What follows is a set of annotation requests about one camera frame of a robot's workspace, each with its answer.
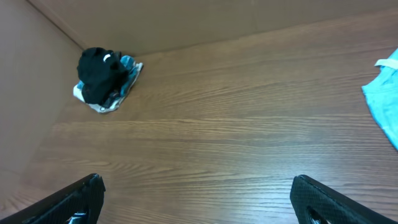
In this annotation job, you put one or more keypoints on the light blue t-shirt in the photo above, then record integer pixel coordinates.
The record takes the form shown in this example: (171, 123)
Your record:
(381, 97)

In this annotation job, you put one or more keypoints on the black t-shirt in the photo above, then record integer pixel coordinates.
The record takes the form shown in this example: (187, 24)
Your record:
(99, 74)

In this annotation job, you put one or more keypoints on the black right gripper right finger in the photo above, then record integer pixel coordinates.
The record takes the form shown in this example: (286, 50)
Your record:
(314, 202)

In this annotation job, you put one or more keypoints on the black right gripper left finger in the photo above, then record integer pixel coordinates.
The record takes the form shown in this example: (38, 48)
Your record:
(80, 202)

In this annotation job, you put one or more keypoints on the white folded cloth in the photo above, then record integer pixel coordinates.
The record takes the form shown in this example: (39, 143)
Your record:
(115, 99)

